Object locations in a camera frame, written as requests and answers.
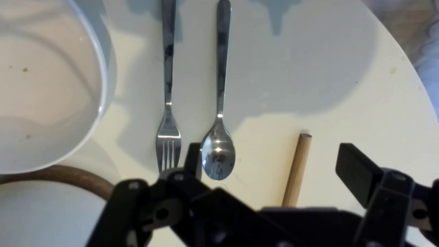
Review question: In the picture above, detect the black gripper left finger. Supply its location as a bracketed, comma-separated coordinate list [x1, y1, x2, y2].
[86, 141, 285, 247]

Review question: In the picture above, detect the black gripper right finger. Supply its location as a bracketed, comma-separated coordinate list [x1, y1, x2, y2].
[334, 141, 439, 247]

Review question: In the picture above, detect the silver metal spoon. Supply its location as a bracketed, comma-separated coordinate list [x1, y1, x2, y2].
[200, 0, 237, 181]

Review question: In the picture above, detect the white ceramic bowl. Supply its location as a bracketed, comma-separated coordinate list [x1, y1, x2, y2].
[0, 0, 117, 177]

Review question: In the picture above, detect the silver metal fork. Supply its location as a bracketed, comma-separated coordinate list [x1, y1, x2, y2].
[153, 0, 183, 176]

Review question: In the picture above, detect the wooden spatula with red head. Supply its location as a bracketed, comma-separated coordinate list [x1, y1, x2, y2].
[279, 132, 314, 210]

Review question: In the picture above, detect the white pot with dark handle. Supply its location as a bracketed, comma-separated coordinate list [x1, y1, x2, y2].
[0, 163, 116, 247]

